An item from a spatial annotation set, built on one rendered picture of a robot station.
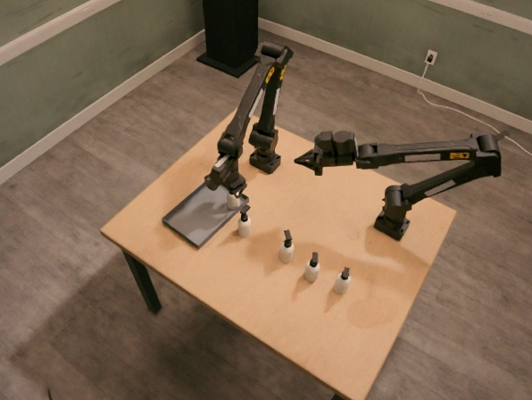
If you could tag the white pump bottle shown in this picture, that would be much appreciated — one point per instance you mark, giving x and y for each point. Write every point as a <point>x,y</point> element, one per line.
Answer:
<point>312,271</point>
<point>244,222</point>
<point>287,248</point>
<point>342,283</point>
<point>233,203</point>

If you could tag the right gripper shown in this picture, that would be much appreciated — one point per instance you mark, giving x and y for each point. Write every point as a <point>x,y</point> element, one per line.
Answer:
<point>239,185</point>

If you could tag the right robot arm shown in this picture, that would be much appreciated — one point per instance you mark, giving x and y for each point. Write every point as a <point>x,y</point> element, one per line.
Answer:
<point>272,57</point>

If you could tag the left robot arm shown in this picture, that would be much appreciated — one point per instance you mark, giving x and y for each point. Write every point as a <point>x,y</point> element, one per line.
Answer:
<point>399,199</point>

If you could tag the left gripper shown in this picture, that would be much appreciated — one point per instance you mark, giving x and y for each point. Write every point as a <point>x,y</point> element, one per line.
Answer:
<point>313,163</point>

